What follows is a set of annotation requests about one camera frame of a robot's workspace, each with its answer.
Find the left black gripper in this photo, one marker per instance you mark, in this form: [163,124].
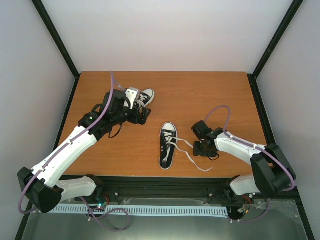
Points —
[142,120]

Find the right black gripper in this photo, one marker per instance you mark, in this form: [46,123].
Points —
[197,151]

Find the white lace of sneaker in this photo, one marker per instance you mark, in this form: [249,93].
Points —
[182,150]
[143,101]

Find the black canvas sneaker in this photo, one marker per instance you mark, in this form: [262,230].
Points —
[150,92]
[171,128]

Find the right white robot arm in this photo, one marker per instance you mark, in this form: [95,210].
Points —
[271,171]

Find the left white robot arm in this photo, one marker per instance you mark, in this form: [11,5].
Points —
[42,184]

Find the green lit circuit board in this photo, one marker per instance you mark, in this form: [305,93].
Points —
[103,202]

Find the black aluminium frame rail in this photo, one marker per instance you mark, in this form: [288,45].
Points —
[211,190]

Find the light blue slotted cable duct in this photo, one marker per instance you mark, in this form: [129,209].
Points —
[162,211]

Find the left black frame post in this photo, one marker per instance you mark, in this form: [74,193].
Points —
[46,19]

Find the black frame post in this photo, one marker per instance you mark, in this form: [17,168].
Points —
[277,36]
[46,19]

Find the right black frame post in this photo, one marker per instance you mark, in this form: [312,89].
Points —
[277,36]

